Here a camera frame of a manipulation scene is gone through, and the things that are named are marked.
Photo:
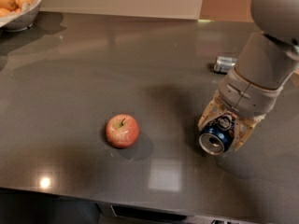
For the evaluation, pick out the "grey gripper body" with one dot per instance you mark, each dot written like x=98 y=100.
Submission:
x=246 y=97

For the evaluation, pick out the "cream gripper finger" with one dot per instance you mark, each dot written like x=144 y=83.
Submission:
x=244 y=128
x=214 y=109

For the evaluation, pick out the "blue pepsi can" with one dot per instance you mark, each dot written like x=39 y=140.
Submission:
x=218 y=135

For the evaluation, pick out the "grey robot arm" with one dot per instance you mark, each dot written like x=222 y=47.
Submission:
x=271 y=55

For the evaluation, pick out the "silver slim can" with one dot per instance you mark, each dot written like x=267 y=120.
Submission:
x=224 y=64

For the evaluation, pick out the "red apple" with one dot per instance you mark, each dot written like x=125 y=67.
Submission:
x=122 y=131

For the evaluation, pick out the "grey fruit bowl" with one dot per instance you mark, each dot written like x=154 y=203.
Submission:
x=23 y=17

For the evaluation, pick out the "orange fruit middle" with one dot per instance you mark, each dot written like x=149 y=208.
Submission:
x=21 y=3

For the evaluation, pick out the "orange fruit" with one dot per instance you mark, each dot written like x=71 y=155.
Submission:
x=8 y=4
x=4 y=12
x=21 y=3

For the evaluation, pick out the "orange fruit bottom left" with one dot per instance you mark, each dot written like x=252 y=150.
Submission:
x=4 y=12

